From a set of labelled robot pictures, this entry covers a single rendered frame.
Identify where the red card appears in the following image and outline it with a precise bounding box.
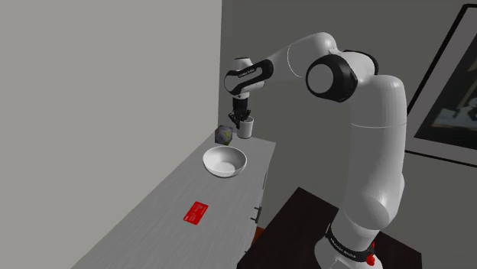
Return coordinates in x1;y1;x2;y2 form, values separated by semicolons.
183;201;209;225

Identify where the grey chest of drawers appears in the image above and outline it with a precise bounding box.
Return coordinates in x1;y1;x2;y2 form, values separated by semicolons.
69;132;277;269

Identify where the white cup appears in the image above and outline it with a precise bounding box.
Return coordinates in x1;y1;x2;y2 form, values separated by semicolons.
237;115;255;140

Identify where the white bowl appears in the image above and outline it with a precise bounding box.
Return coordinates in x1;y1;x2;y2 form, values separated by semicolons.
202;145;248;178

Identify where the grey patterned cube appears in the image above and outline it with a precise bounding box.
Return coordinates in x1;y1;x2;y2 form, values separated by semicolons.
214;125;234;146

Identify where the black framed wall picture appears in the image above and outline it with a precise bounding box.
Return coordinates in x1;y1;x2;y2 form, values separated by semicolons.
404;3;477;167

